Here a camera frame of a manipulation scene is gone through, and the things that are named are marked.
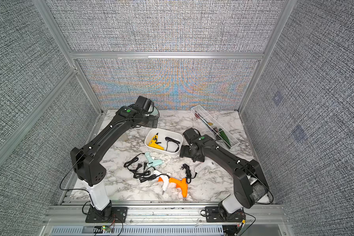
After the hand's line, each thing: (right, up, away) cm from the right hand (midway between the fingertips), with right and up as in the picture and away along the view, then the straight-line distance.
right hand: (188, 152), depth 85 cm
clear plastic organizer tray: (+25, +9, +17) cm, 32 cm away
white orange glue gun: (-13, -15, -2) cm, 20 cm away
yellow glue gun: (-22, +4, +13) cm, 26 cm away
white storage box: (-15, +4, +16) cm, 22 cm away
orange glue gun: (-4, -17, -3) cm, 18 cm away
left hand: (-21, +19, -1) cm, 28 cm away
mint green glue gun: (-22, -7, +5) cm, 24 cm away
